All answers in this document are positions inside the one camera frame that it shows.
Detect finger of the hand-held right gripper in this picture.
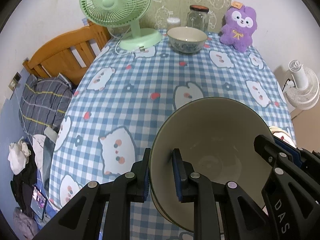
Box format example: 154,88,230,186
254,135,320,190
274,135,320,179

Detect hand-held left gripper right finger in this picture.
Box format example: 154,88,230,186
171,148,269,240

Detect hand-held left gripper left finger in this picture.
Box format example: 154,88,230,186
34,147,152,240

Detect white plate with red pattern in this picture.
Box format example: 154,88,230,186
269,126,297,150

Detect floral ceramic bowl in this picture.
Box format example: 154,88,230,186
167,27,208,54
149,97,274,233

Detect white standing fan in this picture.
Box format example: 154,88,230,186
285,60,320,110

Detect blue checked printed tablecloth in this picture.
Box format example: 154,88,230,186
49,29,297,240

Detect tablet with lit screen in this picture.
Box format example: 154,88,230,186
30,185,48,220

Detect white garment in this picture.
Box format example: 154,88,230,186
32,127,59,175

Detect black clothes pile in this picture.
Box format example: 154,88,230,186
10,155,48,218

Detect purple plush toy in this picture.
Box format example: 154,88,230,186
220,2,259,53

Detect pinkish grey cloth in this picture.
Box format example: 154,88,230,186
12,207,38,239

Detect white crumpled cloth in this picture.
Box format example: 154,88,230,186
7,141,32,175

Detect clear cotton swab container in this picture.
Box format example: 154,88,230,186
167,17,181,30

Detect glass jar with dark lid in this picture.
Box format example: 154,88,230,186
187,5,209,33

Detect green table fan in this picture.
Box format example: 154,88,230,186
79,0,163,50

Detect black fan power cable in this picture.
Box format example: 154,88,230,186
281,79,294,92

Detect white fan cable with plug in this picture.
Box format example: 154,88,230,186
115,27,148,55

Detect wall outlet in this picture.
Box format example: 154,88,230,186
9,72,22,90

